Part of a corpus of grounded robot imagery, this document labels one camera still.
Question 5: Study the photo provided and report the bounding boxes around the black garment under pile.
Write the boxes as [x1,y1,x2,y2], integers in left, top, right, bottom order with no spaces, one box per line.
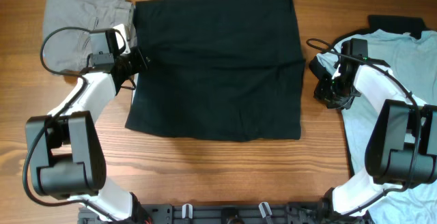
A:
[367,15,429,40]

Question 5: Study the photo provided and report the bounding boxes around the black shorts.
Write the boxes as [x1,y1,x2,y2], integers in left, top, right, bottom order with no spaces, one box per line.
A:
[126,0,305,141]

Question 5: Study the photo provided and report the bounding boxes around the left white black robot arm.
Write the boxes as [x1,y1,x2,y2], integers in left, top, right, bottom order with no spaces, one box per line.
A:
[23,28,153,223]

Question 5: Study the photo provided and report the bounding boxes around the light blue t-shirt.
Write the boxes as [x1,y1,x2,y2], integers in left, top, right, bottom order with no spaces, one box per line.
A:
[315,29,437,224]

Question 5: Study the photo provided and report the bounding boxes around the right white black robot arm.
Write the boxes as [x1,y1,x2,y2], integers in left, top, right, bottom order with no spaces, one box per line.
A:
[314,38,436,221]

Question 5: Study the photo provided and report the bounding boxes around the folded grey trousers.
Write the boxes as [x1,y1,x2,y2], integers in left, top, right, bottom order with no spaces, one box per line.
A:
[43,0,137,72]

